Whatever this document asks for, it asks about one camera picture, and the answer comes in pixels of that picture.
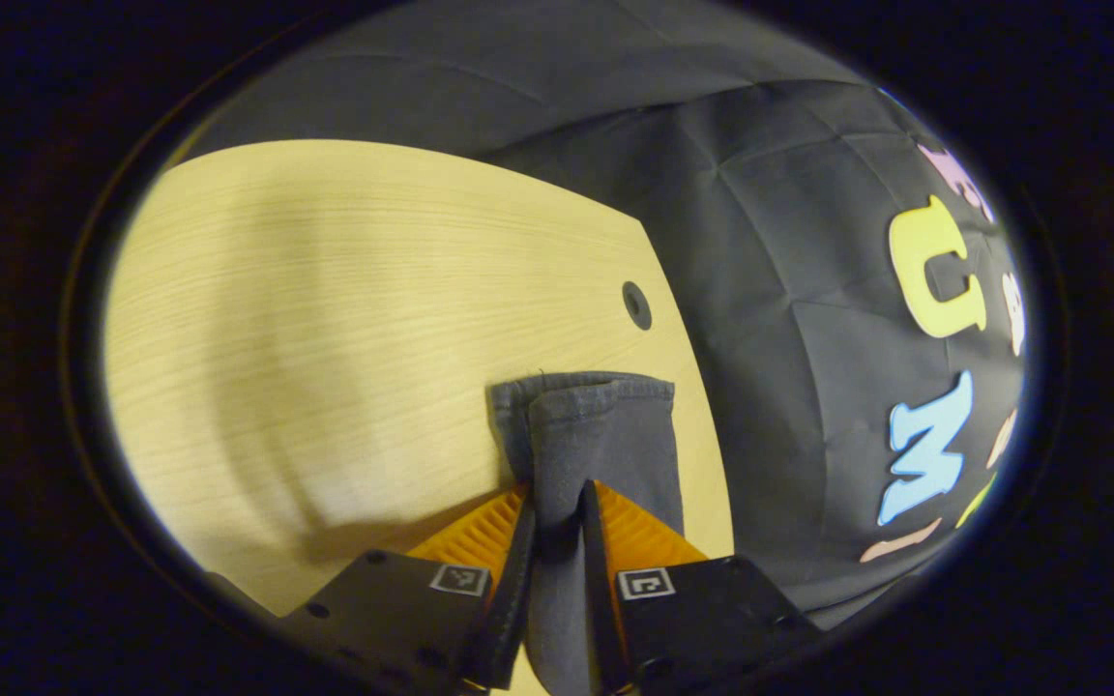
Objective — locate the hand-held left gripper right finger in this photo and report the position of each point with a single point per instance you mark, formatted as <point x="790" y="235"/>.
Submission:
<point x="600" y="619"/>

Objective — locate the dark grey jeans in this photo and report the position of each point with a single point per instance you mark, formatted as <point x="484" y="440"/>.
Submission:
<point x="605" y="435"/>

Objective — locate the black backdrop cloth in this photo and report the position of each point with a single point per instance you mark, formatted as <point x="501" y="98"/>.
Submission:
<point x="760" y="242"/>

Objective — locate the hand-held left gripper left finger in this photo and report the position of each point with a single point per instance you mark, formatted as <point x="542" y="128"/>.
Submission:
<point x="509" y="619"/>

